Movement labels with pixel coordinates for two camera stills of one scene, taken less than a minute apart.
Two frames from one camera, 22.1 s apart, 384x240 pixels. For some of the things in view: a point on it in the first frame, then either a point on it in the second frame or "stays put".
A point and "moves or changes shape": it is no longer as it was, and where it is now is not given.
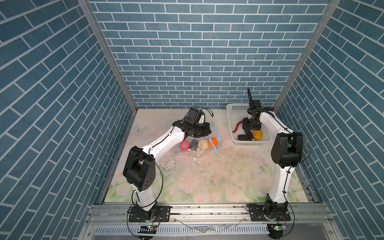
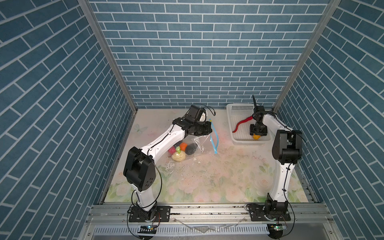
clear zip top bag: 196,146 moves or changes shape
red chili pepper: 237,125 stays put
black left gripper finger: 206,126 stays put
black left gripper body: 196,128 stays put
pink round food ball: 185,145 to 172,151
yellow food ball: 257,134 stays put
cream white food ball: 203,144 to 178,157
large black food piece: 244,137 to 191,148
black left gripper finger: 205,130 stays put
